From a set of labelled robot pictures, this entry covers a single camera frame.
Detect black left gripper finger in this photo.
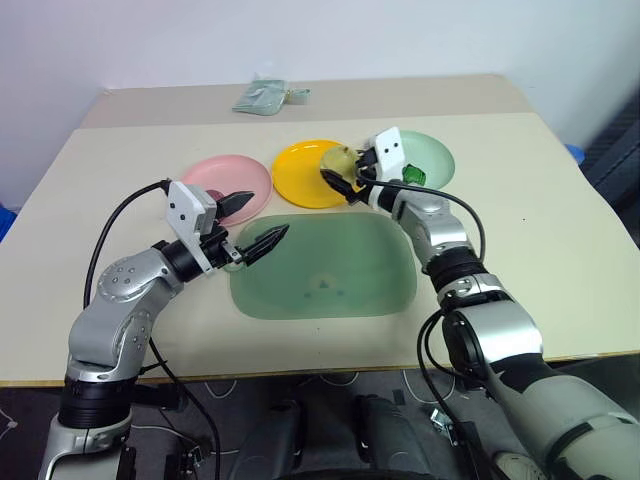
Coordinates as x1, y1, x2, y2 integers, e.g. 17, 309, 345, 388
215, 190, 257, 222
232, 223, 291, 267

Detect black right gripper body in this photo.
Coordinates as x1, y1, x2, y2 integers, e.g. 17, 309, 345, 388
357, 144, 384, 207

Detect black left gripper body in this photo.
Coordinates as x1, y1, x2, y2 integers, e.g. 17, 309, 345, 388
194, 192, 237, 274

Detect translucent yellow item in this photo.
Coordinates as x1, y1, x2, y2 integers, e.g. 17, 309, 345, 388
319, 144, 364, 189

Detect pink plate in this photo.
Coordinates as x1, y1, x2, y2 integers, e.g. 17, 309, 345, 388
180, 154, 274, 226

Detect yellow plate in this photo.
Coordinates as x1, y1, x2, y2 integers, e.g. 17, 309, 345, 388
271, 138, 369, 209

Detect translucent green item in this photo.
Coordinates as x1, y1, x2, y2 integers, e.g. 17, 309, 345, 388
402, 163, 429, 187

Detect pale green plate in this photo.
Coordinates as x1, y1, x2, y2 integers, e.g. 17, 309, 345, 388
397, 129, 456, 191

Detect large green tray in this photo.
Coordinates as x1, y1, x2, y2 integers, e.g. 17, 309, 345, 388
223, 210, 419, 320

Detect pale green pouch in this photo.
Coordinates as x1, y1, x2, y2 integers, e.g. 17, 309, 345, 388
232, 79, 291, 117

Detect black box under table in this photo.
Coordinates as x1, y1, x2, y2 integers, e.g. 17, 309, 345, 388
130, 383, 184, 412

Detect dark rounded shape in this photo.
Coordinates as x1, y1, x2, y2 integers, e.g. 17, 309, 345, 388
353, 393, 437, 480
227, 398, 302, 480

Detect blue object beside table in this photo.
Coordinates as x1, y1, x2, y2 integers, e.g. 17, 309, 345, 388
0, 204, 19, 244

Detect black chair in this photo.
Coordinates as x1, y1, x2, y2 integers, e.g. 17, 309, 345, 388
582, 92, 640, 212

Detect white sneaker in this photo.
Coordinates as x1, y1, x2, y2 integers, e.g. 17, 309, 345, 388
493, 448, 547, 480

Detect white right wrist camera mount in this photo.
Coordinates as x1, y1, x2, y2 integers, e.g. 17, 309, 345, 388
372, 126, 410, 211

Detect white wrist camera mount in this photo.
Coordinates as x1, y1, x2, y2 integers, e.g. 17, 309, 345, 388
165, 179, 214, 275
372, 126, 410, 211

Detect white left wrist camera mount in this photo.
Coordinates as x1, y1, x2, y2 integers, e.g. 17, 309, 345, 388
165, 179, 214, 275

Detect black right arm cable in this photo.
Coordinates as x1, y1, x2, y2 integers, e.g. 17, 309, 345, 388
355, 172, 506, 480

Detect white floor cable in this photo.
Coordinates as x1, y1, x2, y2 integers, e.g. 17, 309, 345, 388
203, 378, 242, 402
399, 370, 454, 404

